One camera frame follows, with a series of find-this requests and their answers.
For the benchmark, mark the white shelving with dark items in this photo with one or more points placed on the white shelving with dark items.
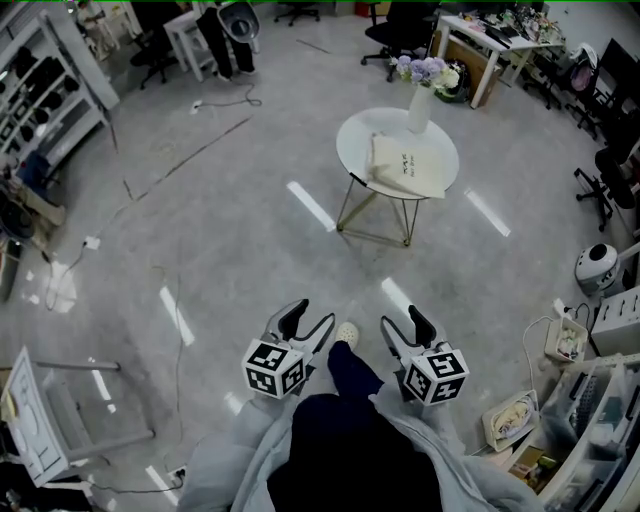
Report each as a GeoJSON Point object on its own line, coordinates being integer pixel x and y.
{"type": "Point", "coordinates": [50, 80]}

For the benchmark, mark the office chair with pink garment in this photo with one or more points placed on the office chair with pink garment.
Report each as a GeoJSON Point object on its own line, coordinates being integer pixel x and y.
{"type": "Point", "coordinates": [582, 75]}

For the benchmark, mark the black slim device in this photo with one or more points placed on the black slim device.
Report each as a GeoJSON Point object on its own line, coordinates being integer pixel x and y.
{"type": "Point", "coordinates": [357, 179]}

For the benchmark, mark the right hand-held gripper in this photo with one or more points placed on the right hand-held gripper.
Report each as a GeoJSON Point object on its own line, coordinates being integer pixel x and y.
{"type": "Point", "coordinates": [435, 377]}

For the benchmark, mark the long thin dark red strip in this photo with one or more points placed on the long thin dark red strip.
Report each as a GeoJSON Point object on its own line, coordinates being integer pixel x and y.
{"type": "Point", "coordinates": [200, 152]}

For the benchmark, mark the purple and white flower bouquet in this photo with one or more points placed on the purple and white flower bouquet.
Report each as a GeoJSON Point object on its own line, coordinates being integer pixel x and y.
{"type": "Point", "coordinates": [425, 70]}

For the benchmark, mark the white frame cart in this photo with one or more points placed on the white frame cart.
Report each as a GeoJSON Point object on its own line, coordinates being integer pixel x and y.
{"type": "Point", "coordinates": [30, 415]}

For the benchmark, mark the white power strip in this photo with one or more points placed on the white power strip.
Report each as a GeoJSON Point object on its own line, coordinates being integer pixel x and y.
{"type": "Point", "coordinates": [562, 306]}

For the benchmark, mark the person's left forearm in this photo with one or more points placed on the person's left forearm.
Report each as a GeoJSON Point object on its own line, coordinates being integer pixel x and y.
{"type": "Point", "coordinates": [260, 417]}

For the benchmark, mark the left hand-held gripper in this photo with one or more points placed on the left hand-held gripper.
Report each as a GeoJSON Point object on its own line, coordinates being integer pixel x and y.
{"type": "Point", "coordinates": [272, 367]}

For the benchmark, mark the person's right forearm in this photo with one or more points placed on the person's right forearm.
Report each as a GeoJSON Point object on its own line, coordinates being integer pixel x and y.
{"type": "Point", "coordinates": [437, 420]}

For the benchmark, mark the white rack with clear boxes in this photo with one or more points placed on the white rack with clear boxes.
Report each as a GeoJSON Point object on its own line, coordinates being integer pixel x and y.
{"type": "Point", "coordinates": [590, 435]}

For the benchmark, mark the cream canvas tote bag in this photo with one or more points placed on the cream canvas tote bag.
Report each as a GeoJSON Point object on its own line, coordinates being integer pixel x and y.
{"type": "Point", "coordinates": [407, 167]}

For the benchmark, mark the white bin with small items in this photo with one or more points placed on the white bin with small items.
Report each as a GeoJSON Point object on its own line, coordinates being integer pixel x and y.
{"type": "Point", "coordinates": [567, 340]}

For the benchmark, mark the short thin stick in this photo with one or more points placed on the short thin stick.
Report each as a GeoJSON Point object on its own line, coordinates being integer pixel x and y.
{"type": "Point", "coordinates": [314, 46]}

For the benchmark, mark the person's torso in light shirt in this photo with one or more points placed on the person's torso in light shirt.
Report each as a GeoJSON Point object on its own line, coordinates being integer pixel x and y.
{"type": "Point", "coordinates": [225, 470]}

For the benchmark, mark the person's legs in dark trousers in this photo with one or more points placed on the person's legs in dark trousers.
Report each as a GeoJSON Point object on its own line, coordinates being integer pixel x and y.
{"type": "Point", "coordinates": [360, 440]}

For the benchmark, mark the person's white shoe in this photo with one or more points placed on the person's white shoe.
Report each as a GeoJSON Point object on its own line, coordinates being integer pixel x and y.
{"type": "Point", "coordinates": [346, 335]}

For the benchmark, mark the round white side table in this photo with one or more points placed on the round white side table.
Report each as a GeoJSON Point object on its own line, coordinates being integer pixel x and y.
{"type": "Point", "coordinates": [355, 145]}

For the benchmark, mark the white drawer cabinet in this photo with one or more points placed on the white drawer cabinet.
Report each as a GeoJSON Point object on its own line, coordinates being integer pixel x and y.
{"type": "Point", "coordinates": [617, 325]}

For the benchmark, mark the red board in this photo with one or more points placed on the red board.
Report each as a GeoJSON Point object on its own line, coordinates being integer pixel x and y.
{"type": "Point", "coordinates": [363, 7]}

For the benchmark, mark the small white desk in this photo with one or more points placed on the small white desk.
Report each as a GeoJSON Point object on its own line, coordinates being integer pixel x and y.
{"type": "Point", "coordinates": [187, 35]}

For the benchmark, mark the cluttered white desk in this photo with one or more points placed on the cluttered white desk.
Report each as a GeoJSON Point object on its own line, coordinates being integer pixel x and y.
{"type": "Point", "coordinates": [475, 32]}

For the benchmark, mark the white ceramic vase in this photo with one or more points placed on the white ceramic vase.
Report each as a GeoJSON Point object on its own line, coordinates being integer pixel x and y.
{"type": "Point", "coordinates": [419, 112]}

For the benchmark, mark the white bin with cloth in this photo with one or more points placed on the white bin with cloth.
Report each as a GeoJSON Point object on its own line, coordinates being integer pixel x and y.
{"type": "Point", "coordinates": [510, 420]}

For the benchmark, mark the white round appliance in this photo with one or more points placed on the white round appliance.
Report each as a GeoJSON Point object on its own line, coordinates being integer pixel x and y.
{"type": "Point", "coordinates": [595, 267]}

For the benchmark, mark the cardboard box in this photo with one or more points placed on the cardboard box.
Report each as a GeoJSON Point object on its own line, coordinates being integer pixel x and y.
{"type": "Point", "coordinates": [480, 65]}

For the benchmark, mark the dark bag with green trim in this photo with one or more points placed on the dark bag with green trim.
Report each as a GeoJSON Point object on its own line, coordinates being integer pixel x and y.
{"type": "Point", "coordinates": [457, 82]}

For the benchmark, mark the black office chair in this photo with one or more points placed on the black office chair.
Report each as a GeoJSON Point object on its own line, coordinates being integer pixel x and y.
{"type": "Point", "coordinates": [297, 12]}
{"type": "Point", "coordinates": [395, 30]}
{"type": "Point", "coordinates": [152, 55]}
{"type": "Point", "coordinates": [612, 185]}

